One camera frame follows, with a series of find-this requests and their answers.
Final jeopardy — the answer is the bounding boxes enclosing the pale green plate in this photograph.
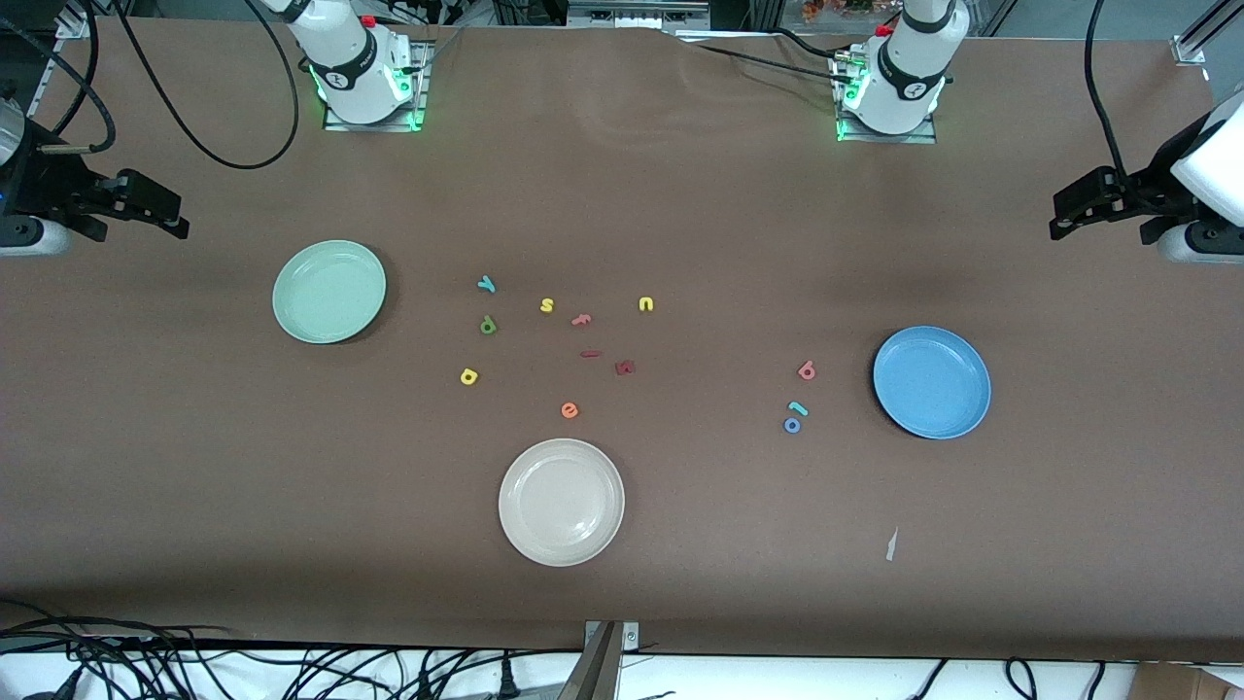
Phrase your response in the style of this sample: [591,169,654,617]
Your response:
[271,239,388,345]

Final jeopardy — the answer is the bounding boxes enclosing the blue plate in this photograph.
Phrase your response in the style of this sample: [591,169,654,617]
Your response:
[872,325,992,440]

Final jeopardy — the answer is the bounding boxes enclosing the brown table cover sheet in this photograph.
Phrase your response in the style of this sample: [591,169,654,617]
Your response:
[0,15,1244,664]

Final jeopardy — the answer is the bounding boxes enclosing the cardboard box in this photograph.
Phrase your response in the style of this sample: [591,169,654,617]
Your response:
[1132,663,1244,700]

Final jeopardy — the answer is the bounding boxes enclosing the grey metal box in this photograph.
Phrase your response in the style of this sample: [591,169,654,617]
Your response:
[567,0,710,30]

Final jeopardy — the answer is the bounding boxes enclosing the cream white plate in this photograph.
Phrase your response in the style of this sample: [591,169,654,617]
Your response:
[498,437,626,568]

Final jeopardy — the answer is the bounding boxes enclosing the aluminium frame profile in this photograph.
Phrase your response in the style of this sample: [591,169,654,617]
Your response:
[1171,0,1244,67]
[24,12,98,125]

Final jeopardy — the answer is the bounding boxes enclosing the long black looping cable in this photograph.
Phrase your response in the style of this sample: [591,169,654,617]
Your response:
[109,0,300,170]

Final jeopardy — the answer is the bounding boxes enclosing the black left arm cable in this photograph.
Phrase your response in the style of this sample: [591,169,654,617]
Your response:
[1084,0,1134,184]

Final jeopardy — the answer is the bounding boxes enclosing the thin black cable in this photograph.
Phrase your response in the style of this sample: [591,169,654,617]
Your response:
[44,0,98,135]

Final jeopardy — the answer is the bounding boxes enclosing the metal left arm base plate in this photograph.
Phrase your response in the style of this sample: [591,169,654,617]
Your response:
[833,51,940,146]

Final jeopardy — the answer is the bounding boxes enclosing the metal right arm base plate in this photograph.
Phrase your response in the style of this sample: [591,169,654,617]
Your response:
[323,41,431,133]

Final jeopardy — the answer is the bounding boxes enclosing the black base cable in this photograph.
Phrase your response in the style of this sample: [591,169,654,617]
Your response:
[675,27,847,88]

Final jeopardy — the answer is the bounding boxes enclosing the metal edge bracket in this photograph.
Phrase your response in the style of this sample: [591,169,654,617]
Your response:
[583,620,640,700]

